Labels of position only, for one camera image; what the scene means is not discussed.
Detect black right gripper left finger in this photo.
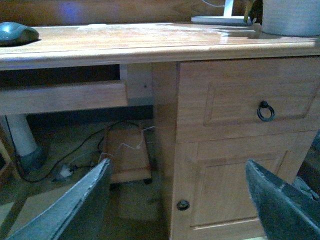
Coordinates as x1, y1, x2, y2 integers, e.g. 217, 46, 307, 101
8, 158, 112, 240

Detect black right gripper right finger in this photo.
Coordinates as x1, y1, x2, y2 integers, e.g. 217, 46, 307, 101
245, 159, 320, 240

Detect dark grey Logitech mouse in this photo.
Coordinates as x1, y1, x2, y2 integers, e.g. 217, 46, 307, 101
0, 22, 40, 47

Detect wooden cabinet door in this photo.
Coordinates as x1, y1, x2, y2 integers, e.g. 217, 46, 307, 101
170, 131, 316, 240

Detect round black door knob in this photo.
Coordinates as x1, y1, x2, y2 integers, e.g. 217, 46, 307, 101
176, 199, 190, 211

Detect small wooden wheeled stand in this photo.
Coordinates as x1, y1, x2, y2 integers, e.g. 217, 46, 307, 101
102, 127, 152, 185

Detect wooden keyboard tray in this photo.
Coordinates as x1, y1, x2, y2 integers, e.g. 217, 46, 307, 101
0, 80, 128, 115

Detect wooden desk drawer front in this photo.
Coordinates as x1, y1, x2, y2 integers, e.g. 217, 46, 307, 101
176, 57, 320, 143

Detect wooden desk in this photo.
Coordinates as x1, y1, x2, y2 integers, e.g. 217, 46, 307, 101
0, 23, 320, 239

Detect grey cylindrical pot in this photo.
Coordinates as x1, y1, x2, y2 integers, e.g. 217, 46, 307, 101
261, 0, 320, 37

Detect white lamp base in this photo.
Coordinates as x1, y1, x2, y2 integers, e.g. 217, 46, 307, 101
191, 0, 253, 26

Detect white post with grey base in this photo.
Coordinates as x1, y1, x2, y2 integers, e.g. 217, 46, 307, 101
5, 114, 47, 174

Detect white cable on floor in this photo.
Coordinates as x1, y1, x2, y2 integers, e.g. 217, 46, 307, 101
98, 124, 157, 163

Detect black ring drawer pull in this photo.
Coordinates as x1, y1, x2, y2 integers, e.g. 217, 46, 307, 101
257, 100, 275, 122

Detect black cable on floor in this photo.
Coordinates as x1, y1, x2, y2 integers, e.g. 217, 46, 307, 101
4, 120, 141, 183

